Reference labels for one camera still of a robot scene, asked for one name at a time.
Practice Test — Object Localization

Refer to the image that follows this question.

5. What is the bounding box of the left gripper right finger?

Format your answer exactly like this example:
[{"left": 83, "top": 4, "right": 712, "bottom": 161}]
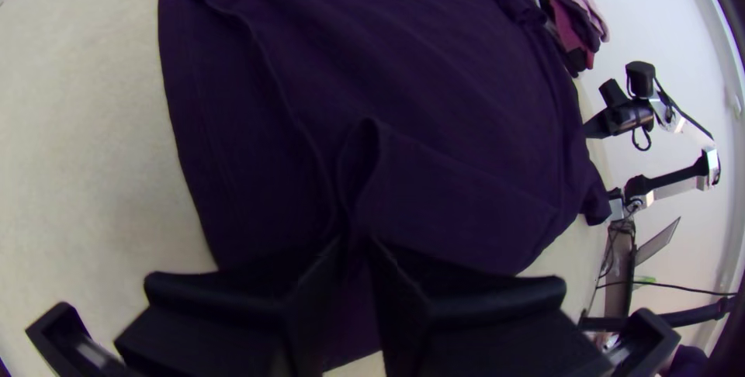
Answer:
[{"left": 365, "top": 236, "right": 612, "bottom": 377}]

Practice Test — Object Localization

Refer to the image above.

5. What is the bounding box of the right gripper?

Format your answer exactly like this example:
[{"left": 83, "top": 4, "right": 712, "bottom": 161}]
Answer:
[{"left": 602, "top": 102, "right": 657, "bottom": 137}]

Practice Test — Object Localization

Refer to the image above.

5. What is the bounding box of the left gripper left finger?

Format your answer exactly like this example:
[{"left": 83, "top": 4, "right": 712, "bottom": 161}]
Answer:
[{"left": 114, "top": 236, "right": 350, "bottom": 377}]

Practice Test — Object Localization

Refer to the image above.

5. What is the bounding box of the black t-shirt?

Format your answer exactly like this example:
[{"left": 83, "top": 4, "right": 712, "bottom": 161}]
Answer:
[{"left": 157, "top": 0, "right": 612, "bottom": 369}]

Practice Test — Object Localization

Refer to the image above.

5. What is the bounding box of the pile of folded clothes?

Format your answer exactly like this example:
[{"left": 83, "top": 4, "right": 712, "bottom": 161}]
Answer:
[{"left": 504, "top": 0, "right": 611, "bottom": 78}]

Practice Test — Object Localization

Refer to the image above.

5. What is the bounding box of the black cable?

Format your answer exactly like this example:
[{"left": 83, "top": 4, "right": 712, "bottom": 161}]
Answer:
[
  {"left": 595, "top": 278, "right": 738, "bottom": 299},
  {"left": 632, "top": 125, "right": 653, "bottom": 153}
]

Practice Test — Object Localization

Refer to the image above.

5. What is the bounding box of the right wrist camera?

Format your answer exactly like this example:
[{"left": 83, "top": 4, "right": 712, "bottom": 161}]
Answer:
[{"left": 598, "top": 78, "right": 632, "bottom": 109}]

